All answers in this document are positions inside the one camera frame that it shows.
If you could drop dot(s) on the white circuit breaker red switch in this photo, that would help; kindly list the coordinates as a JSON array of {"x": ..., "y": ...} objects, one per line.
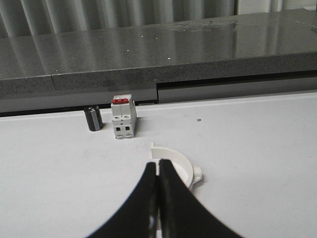
[{"x": 123, "y": 116}]

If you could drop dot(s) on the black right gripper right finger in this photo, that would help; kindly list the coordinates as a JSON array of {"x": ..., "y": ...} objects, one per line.
[{"x": 181, "y": 214}]

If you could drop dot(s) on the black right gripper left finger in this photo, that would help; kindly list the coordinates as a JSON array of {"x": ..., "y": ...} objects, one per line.
[{"x": 137, "y": 217}]

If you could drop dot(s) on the grey stone countertop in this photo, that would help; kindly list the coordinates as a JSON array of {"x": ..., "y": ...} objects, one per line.
[{"x": 70, "y": 70}]

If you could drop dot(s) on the white half pipe clamp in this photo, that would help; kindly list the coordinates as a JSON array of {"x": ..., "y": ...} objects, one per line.
[{"x": 188, "y": 173}]

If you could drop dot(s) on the black cylindrical capacitor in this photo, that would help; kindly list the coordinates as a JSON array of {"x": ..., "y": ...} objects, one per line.
[{"x": 93, "y": 117}]

